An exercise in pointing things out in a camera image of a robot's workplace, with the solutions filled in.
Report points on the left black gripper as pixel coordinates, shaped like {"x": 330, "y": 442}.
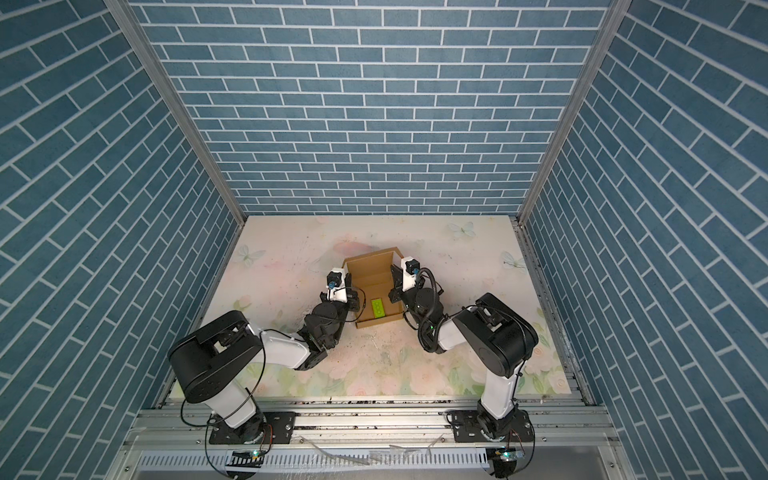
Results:
{"x": 352, "y": 302}

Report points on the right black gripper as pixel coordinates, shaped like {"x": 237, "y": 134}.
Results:
{"x": 398, "y": 293}

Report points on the green orange toy brick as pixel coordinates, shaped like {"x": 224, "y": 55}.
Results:
{"x": 378, "y": 309}

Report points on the brown cardboard box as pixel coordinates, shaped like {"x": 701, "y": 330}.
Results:
{"x": 372, "y": 274}

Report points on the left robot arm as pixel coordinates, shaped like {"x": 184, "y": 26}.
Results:
{"x": 207, "y": 362}

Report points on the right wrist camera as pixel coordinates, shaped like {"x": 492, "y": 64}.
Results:
{"x": 410, "y": 273}

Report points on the white slotted cable duct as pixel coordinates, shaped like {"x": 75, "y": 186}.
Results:
{"x": 312, "y": 461}

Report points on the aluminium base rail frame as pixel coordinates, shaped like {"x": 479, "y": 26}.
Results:
{"x": 549, "y": 440}

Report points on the right corner aluminium post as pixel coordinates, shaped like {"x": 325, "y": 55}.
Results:
{"x": 596, "y": 55}

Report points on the corner aluminium post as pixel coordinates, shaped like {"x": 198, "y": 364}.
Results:
{"x": 128, "y": 23}
{"x": 596, "y": 55}

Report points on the left corner aluminium post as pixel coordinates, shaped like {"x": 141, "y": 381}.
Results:
{"x": 128, "y": 23}

